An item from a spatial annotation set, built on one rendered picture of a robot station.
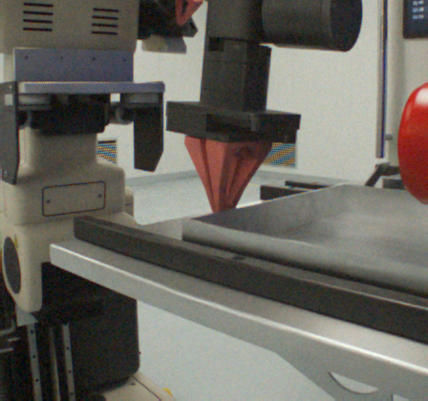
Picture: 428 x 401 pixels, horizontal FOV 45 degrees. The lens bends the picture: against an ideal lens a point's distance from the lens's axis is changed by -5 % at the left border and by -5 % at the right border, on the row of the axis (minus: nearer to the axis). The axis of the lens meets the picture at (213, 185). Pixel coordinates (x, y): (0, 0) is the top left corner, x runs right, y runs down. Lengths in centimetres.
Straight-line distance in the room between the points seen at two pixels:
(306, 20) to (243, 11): 6
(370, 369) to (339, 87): 642
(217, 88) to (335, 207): 24
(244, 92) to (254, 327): 19
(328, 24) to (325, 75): 640
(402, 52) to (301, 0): 97
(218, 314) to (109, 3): 72
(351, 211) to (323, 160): 619
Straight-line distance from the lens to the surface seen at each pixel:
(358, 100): 654
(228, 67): 43
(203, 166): 45
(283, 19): 40
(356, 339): 30
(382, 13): 132
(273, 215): 52
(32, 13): 94
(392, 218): 61
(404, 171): 16
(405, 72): 135
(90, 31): 97
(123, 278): 42
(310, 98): 689
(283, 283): 34
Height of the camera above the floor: 101
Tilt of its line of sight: 9 degrees down
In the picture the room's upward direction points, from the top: straight up
